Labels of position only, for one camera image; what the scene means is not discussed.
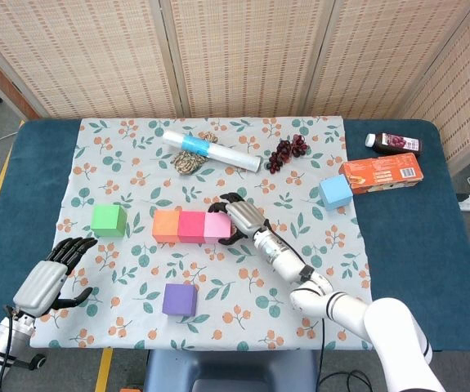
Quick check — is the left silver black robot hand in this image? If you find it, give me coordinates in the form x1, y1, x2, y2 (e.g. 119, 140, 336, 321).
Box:
12, 236, 98, 319

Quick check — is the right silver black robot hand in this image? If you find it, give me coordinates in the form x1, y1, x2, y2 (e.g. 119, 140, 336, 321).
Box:
207, 192, 271, 246

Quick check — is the pink cube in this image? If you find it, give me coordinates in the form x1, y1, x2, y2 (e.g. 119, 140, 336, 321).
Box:
204, 212, 234, 245

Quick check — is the red cube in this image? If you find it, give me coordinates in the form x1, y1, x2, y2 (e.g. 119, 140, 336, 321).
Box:
177, 211, 207, 245

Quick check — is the orange cube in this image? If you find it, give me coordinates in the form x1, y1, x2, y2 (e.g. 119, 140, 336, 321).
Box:
151, 209, 181, 243

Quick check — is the light blue cube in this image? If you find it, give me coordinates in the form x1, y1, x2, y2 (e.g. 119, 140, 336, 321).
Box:
319, 174, 354, 212

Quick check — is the green cube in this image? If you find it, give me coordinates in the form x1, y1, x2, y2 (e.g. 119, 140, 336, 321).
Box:
90, 203, 128, 238

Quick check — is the floral tablecloth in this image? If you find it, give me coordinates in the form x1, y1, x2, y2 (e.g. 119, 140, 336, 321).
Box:
29, 116, 383, 352

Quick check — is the clear film roll blue label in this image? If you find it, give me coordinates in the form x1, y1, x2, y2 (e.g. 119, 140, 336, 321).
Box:
161, 129, 262, 174

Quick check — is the black chair base with caster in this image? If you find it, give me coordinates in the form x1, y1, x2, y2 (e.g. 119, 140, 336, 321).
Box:
11, 353, 48, 371

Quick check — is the dark purple grape bunch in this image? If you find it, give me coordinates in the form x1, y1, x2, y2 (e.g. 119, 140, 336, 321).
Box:
267, 133, 310, 175

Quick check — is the purple cube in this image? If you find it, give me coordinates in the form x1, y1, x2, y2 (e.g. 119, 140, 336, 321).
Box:
162, 283, 198, 318

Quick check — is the orange carton box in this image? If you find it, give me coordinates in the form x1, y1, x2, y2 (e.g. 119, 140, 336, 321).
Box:
338, 153, 425, 196

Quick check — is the dark teal table cover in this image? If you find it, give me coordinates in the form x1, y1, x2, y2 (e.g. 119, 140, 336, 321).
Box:
0, 118, 470, 352

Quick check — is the grape juice bottle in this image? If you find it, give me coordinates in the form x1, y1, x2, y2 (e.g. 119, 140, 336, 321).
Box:
364, 131, 423, 157

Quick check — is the woven bamboo screen panel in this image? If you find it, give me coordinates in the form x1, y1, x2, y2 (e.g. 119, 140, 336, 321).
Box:
397, 0, 470, 164
0, 0, 178, 119
160, 0, 333, 119
303, 0, 470, 119

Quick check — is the black left hand cable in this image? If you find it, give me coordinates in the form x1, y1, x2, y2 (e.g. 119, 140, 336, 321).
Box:
0, 305, 27, 392

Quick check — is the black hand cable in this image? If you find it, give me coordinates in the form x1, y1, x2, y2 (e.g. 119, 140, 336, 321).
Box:
262, 220, 374, 392
0, 305, 27, 392

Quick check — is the braided rope bundle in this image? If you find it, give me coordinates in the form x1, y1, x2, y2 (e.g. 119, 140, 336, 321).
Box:
172, 131, 219, 176

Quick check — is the black right hand cable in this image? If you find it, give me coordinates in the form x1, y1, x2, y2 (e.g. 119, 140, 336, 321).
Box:
262, 220, 374, 392

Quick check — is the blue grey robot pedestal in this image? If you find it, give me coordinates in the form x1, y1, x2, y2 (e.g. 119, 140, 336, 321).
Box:
143, 350, 318, 392

